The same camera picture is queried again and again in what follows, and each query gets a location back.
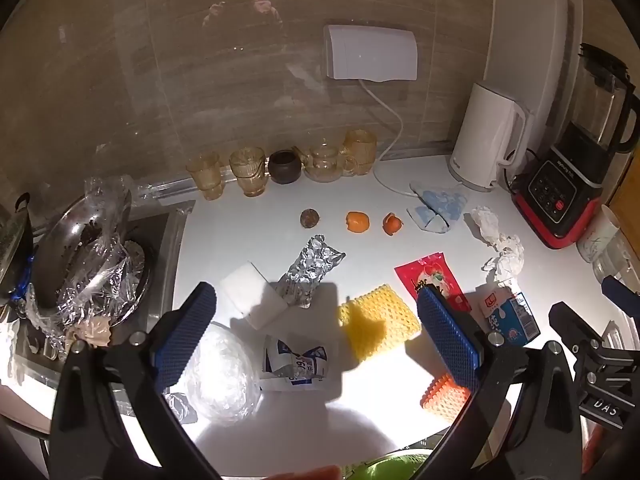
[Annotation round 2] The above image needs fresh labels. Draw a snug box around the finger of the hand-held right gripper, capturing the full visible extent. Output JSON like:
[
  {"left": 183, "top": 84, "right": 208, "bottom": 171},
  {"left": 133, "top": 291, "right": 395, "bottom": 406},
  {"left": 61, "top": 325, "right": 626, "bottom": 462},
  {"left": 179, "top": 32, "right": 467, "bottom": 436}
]
[
  {"left": 548, "top": 301, "right": 608, "bottom": 361},
  {"left": 601, "top": 275, "right": 640, "bottom": 321}
]

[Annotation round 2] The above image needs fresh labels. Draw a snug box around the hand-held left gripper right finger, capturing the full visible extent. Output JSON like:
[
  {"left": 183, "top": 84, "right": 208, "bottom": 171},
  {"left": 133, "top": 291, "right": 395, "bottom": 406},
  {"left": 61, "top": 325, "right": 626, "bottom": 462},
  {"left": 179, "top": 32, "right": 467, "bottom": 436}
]
[{"left": 410, "top": 285, "right": 598, "bottom": 480}]

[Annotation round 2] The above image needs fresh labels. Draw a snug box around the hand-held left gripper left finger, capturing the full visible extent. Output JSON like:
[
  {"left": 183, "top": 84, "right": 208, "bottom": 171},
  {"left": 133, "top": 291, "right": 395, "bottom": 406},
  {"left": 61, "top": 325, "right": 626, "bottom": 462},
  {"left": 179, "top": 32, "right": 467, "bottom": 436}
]
[{"left": 47, "top": 281, "right": 223, "bottom": 480}]

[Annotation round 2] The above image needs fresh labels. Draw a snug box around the green perforated plastic basket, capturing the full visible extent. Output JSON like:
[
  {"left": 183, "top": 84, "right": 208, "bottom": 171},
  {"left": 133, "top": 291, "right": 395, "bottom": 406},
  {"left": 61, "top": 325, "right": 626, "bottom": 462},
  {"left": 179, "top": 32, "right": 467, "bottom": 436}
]
[{"left": 340, "top": 452, "right": 436, "bottom": 480}]

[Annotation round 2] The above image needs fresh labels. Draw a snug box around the silver foil bag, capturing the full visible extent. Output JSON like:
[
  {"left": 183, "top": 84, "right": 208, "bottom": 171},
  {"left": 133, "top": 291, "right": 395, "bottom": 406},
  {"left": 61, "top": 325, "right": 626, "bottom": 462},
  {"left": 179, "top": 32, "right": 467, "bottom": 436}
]
[{"left": 277, "top": 235, "right": 347, "bottom": 310}]

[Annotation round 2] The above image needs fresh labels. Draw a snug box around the clear glass jar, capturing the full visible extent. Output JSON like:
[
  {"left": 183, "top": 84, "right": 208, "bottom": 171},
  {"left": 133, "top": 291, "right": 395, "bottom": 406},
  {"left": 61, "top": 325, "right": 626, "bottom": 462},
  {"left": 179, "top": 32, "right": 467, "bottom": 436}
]
[{"left": 592, "top": 237, "right": 636, "bottom": 286}]

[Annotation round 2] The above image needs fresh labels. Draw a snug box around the clear plastic bag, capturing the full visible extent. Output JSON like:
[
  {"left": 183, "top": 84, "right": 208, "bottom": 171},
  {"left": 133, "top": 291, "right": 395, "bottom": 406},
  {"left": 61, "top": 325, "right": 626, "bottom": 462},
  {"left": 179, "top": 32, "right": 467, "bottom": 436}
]
[{"left": 170, "top": 322, "right": 263, "bottom": 427}]

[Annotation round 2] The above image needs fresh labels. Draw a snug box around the orange foam fruit net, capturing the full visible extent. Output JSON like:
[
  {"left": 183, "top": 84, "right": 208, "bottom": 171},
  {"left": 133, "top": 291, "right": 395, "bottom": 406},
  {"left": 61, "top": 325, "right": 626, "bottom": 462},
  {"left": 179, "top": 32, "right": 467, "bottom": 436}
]
[{"left": 420, "top": 374, "right": 473, "bottom": 421}]

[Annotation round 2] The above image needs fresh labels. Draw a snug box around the blue white milk carton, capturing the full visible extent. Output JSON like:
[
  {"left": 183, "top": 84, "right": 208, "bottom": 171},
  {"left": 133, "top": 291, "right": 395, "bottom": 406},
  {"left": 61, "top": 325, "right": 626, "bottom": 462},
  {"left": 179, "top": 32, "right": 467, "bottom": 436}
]
[{"left": 475, "top": 280, "right": 542, "bottom": 347}]

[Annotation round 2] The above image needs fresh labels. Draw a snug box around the white printed mug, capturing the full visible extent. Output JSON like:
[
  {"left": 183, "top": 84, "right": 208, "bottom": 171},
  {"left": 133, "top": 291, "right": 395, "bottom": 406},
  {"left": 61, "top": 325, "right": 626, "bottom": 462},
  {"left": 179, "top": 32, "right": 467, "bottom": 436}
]
[{"left": 576, "top": 205, "right": 621, "bottom": 263}]

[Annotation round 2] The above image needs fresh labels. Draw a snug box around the red snack packet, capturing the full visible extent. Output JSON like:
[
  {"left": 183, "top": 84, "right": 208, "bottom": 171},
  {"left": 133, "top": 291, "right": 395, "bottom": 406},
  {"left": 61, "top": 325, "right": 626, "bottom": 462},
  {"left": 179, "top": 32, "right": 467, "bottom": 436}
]
[{"left": 394, "top": 253, "right": 472, "bottom": 317}]

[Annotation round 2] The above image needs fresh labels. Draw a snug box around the yellow foam fruit net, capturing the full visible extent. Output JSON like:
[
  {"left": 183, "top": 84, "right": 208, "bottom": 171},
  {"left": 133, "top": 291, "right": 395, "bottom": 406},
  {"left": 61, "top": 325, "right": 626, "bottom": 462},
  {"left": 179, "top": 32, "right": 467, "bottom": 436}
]
[{"left": 337, "top": 284, "right": 422, "bottom": 362}]

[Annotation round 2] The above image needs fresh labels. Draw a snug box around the white foam block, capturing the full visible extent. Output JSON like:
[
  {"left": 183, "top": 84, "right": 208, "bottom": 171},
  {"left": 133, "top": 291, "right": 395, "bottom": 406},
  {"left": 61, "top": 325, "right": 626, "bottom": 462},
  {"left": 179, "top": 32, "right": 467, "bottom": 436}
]
[{"left": 220, "top": 261, "right": 287, "bottom": 331}]

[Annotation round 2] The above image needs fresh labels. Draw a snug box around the crumpled white tissue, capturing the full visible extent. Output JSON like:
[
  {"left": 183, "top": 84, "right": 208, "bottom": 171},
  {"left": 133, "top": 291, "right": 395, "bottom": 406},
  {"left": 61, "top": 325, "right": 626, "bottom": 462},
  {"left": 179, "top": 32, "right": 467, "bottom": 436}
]
[
  {"left": 481, "top": 234, "right": 525, "bottom": 279},
  {"left": 470, "top": 205, "right": 501, "bottom": 247}
]

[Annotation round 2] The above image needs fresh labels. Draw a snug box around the crumpled white blue carton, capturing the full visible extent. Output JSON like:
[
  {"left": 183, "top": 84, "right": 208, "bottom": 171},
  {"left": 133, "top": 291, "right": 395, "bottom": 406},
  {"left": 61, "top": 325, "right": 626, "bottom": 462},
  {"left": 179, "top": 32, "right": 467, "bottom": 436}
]
[{"left": 260, "top": 335, "right": 332, "bottom": 392}]

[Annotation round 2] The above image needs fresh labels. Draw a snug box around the metal bowl with plastic wrap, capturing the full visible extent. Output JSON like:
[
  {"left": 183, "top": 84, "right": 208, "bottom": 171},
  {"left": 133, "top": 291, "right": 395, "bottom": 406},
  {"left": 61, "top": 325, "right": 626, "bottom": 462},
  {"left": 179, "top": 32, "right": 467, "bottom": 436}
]
[{"left": 25, "top": 176, "right": 156, "bottom": 356}]

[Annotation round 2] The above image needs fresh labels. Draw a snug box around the black red blender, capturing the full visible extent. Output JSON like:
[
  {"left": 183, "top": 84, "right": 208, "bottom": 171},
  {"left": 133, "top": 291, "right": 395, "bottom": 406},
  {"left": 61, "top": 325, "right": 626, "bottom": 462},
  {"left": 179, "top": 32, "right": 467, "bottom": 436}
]
[{"left": 510, "top": 42, "right": 640, "bottom": 250}]

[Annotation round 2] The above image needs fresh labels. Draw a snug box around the blue face mask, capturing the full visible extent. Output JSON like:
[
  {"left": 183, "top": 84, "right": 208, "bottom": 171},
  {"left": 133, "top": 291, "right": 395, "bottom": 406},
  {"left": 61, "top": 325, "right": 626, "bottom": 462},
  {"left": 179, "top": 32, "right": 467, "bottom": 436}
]
[{"left": 406, "top": 181, "right": 469, "bottom": 234}]

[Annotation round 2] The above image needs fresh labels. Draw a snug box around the amber ribbed glass cup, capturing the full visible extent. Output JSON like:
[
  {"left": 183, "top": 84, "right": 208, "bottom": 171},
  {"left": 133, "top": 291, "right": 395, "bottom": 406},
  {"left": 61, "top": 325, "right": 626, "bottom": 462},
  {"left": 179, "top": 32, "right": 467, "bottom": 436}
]
[
  {"left": 229, "top": 147, "right": 267, "bottom": 198},
  {"left": 344, "top": 129, "right": 378, "bottom": 177},
  {"left": 186, "top": 154, "right": 227, "bottom": 201}
]

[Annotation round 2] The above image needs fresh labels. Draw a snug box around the black cooking pot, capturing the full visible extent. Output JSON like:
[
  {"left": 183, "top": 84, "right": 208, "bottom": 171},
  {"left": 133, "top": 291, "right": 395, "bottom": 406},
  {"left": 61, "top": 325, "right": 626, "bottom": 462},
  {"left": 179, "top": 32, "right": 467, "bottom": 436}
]
[{"left": 0, "top": 192, "right": 36, "bottom": 306}]

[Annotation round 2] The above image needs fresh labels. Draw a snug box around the dark ceramic pot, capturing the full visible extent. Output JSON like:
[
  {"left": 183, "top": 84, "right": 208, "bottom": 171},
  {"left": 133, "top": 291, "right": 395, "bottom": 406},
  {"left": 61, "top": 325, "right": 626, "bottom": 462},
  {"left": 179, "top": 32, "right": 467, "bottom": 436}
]
[{"left": 267, "top": 150, "right": 302, "bottom": 184}]

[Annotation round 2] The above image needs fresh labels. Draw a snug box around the white electric kettle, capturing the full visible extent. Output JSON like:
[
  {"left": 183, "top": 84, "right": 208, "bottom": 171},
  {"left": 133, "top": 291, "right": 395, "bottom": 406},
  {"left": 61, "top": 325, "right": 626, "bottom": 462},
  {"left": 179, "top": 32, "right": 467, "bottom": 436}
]
[{"left": 446, "top": 81, "right": 533, "bottom": 193}]

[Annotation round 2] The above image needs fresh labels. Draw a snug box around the clear glass teapot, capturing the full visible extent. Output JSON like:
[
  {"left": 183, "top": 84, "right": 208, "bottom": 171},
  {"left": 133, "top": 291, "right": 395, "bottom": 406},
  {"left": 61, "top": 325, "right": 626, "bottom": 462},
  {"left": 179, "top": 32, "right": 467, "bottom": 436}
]
[{"left": 294, "top": 141, "right": 359, "bottom": 183}]

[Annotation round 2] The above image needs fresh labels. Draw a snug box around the white power cable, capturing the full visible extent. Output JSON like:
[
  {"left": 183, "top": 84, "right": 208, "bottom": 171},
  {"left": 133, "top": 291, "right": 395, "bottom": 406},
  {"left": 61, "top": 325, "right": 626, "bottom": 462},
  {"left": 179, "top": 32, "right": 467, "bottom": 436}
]
[{"left": 357, "top": 78, "right": 416, "bottom": 195}]

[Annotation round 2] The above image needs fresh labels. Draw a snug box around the white wall socket cover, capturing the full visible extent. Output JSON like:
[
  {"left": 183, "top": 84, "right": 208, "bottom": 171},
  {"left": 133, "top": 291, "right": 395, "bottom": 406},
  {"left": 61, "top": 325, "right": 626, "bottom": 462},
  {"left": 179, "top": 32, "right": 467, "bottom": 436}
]
[{"left": 322, "top": 24, "right": 419, "bottom": 82}]

